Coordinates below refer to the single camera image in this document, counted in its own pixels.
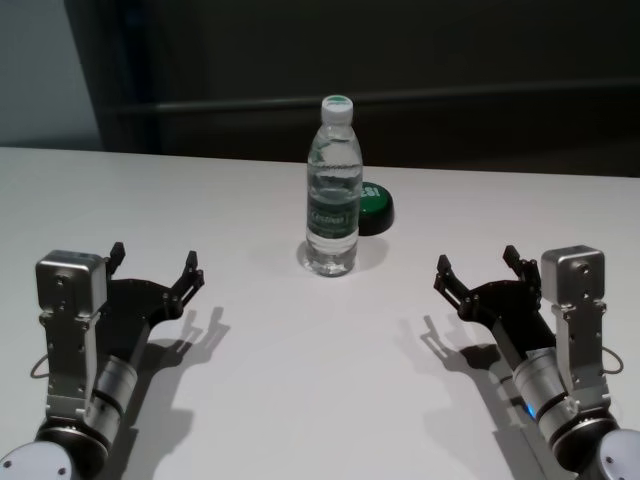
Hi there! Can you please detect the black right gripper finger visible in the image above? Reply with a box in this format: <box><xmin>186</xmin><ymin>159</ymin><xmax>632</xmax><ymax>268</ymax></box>
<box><xmin>502</xmin><ymin>244</ymin><xmax>544</xmax><ymax>290</ymax></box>
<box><xmin>433</xmin><ymin>253</ymin><xmax>474</xmax><ymax>311</ymax></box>

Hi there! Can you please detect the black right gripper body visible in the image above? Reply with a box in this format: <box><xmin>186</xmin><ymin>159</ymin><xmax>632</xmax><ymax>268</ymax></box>
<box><xmin>457</xmin><ymin>279</ymin><xmax>559</xmax><ymax>359</ymax></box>

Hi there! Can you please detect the thin left arm cable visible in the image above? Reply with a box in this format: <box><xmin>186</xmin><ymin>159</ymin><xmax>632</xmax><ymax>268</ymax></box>
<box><xmin>29</xmin><ymin>352</ymin><xmax>51</xmax><ymax>380</ymax></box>

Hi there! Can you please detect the clear green-label water bottle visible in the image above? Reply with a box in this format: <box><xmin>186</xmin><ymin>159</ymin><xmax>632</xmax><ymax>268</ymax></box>
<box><xmin>304</xmin><ymin>94</ymin><xmax>363</xmax><ymax>279</ymax></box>

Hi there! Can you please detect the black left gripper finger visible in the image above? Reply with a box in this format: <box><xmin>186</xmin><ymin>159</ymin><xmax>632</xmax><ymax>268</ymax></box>
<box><xmin>102</xmin><ymin>241</ymin><xmax>126</xmax><ymax>279</ymax></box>
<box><xmin>167</xmin><ymin>251</ymin><xmax>206</xmax><ymax>309</ymax></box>

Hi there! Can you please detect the green YES push button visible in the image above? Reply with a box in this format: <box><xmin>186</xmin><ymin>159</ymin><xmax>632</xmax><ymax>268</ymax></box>
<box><xmin>357</xmin><ymin>180</ymin><xmax>396</xmax><ymax>237</ymax></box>

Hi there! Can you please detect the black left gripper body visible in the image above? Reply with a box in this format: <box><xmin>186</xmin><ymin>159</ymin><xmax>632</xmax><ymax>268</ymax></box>
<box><xmin>94</xmin><ymin>277</ymin><xmax>181</xmax><ymax>362</ymax></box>

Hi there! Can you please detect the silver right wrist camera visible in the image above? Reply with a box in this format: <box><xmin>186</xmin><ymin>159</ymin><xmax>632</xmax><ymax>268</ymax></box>
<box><xmin>541</xmin><ymin>244</ymin><xmax>609</xmax><ymax>396</ymax></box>

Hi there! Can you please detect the dark blue vertical post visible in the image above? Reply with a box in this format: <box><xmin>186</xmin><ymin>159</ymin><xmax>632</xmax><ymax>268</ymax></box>
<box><xmin>102</xmin><ymin>0</ymin><xmax>164</xmax><ymax>151</ymax></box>

